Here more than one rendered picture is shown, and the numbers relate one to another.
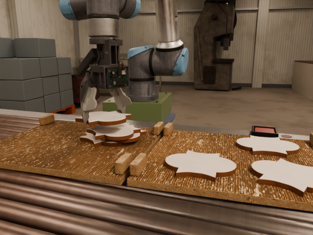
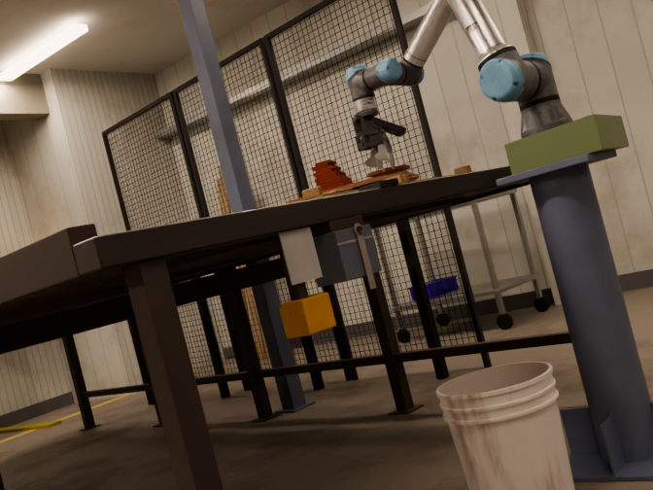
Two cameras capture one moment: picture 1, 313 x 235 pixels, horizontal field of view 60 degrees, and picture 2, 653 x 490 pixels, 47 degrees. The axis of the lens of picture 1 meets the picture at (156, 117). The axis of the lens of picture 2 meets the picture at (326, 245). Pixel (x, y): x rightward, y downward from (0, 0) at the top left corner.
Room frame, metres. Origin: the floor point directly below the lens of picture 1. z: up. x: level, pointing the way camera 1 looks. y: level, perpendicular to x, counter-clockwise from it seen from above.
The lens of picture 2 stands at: (1.49, -2.23, 0.77)
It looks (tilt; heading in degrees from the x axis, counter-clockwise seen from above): 1 degrees up; 114
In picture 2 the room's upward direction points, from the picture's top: 14 degrees counter-clockwise
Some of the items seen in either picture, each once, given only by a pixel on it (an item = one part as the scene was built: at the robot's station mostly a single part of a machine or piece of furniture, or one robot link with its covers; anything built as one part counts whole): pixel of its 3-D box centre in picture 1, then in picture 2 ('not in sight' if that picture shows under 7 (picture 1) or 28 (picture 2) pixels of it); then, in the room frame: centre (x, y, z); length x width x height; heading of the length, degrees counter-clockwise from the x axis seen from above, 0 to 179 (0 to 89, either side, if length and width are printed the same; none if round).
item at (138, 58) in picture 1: (142, 61); (532, 79); (1.22, 0.06, 1.13); 0.13 x 0.12 x 0.14; 70
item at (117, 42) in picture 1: (106, 64); (369, 130); (0.68, 0.12, 1.14); 0.09 x 0.08 x 0.12; 42
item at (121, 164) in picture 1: (123, 162); not in sight; (0.52, 0.07, 0.95); 0.06 x 0.02 x 0.03; 164
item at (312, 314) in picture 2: not in sight; (298, 281); (0.71, -0.71, 0.74); 0.09 x 0.08 x 0.24; 71
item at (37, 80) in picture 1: (27, 80); not in sight; (4.61, 2.19, 0.68); 1.38 x 0.92 x 1.37; 168
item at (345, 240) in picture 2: not in sight; (346, 257); (0.77, -0.53, 0.77); 0.14 x 0.11 x 0.18; 71
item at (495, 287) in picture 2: not in sight; (449, 259); (-0.07, 3.31, 0.54); 1.15 x 0.67 x 1.08; 166
